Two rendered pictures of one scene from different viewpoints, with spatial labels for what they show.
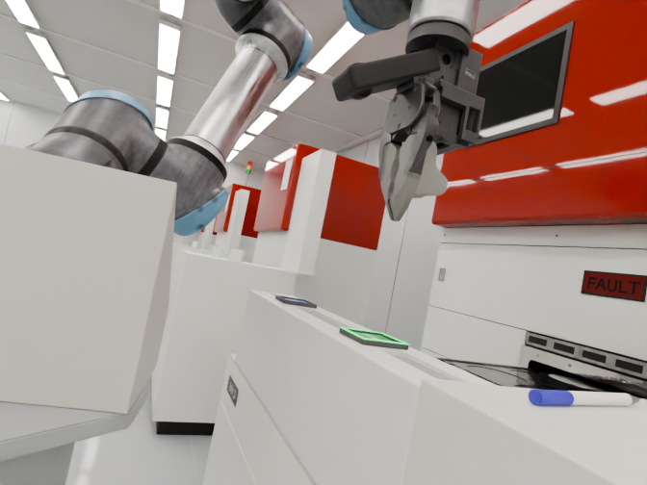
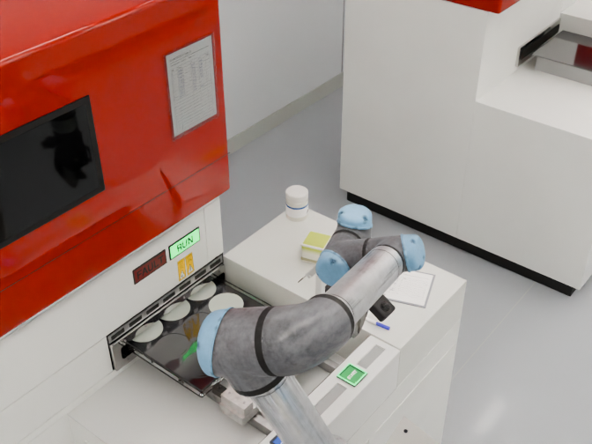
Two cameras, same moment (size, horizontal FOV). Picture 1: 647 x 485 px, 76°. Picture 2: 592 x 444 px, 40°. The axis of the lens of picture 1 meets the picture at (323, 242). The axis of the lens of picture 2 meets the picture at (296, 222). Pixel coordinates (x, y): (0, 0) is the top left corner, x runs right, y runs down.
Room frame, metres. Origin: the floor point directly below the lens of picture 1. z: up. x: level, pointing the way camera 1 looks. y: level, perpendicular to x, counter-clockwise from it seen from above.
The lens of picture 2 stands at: (1.25, 1.09, 2.47)
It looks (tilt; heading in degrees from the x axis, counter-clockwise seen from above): 36 degrees down; 241
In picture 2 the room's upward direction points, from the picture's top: straight up
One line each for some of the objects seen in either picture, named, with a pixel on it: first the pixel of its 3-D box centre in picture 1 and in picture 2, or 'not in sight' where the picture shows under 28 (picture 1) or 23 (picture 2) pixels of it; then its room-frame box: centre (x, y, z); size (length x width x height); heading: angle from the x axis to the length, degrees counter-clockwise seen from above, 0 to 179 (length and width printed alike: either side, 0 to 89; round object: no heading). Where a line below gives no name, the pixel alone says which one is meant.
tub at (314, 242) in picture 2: not in sight; (316, 248); (0.29, -0.52, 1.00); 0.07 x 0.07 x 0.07; 39
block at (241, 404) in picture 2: not in sight; (237, 401); (0.72, -0.19, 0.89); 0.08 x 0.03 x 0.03; 112
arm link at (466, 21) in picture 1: (439, 26); not in sight; (0.46, -0.08, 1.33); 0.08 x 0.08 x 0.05
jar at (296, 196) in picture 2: not in sight; (297, 203); (0.24, -0.73, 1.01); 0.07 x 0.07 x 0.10
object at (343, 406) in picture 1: (316, 370); (321, 425); (0.57, -0.02, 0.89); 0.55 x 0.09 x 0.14; 22
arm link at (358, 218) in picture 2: not in sight; (353, 232); (0.46, -0.08, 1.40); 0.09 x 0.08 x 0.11; 39
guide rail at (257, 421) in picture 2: not in sight; (217, 395); (0.73, -0.28, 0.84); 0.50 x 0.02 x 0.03; 112
